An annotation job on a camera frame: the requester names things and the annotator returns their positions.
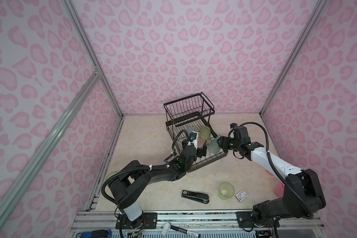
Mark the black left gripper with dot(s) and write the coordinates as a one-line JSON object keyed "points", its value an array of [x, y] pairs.
{"points": [[198, 148]]}

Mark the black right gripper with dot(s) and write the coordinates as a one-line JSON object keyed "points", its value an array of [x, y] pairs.
{"points": [[222, 142]]}

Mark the yellow-green clear cup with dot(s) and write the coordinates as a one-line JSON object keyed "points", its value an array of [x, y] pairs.
{"points": [[205, 133]]}

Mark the teal clear cup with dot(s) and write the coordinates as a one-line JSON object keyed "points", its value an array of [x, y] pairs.
{"points": [[213, 147], [190, 129]]}

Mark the yellow-green cup front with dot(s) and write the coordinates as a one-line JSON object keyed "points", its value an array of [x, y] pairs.
{"points": [[226, 191]]}

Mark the clear pink plastic cup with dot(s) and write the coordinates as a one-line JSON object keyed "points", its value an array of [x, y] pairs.
{"points": [[201, 144]]}

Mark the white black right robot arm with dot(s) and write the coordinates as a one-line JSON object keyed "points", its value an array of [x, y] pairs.
{"points": [[303, 195]]}

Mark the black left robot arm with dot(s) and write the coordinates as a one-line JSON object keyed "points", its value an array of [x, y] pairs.
{"points": [[125, 187]]}

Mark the black stapler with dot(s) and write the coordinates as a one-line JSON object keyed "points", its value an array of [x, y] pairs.
{"points": [[195, 196]]}

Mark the small red white card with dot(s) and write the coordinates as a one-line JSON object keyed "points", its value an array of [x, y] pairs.
{"points": [[241, 195]]}

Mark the black marker pen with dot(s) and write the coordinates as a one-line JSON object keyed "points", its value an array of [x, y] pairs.
{"points": [[168, 226]]}

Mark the yellow-green cup left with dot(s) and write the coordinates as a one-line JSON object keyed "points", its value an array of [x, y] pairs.
{"points": [[111, 174]]}

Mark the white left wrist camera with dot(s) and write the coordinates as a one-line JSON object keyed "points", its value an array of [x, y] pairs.
{"points": [[193, 139]]}

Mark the black wire dish rack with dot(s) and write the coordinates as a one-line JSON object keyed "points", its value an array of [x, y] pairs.
{"points": [[188, 123]]}

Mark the aluminium corner frame right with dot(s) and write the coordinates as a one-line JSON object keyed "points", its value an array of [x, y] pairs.
{"points": [[311, 23]]}

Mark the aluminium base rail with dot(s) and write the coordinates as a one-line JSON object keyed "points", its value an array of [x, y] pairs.
{"points": [[207, 223]]}

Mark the aluminium frame left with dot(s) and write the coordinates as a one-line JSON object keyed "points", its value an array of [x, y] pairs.
{"points": [[43, 68]]}

